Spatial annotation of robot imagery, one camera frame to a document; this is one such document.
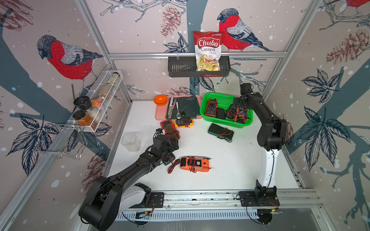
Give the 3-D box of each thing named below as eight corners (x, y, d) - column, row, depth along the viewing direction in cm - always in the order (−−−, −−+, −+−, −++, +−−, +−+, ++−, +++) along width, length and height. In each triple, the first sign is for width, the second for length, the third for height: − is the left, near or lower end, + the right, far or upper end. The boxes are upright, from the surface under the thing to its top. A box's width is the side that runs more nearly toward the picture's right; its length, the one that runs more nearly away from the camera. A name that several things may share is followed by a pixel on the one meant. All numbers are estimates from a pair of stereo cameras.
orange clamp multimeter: (168, 172, 84) (168, 170, 81) (170, 158, 89) (169, 156, 86) (210, 172, 84) (211, 170, 81) (209, 158, 89) (209, 156, 86)
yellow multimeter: (174, 128, 103) (174, 125, 100) (174, 122, 107) (173, 119, 104) (194, 126, 105) (194, 123, 102) (192, 120, 108) (193, 117, 105)
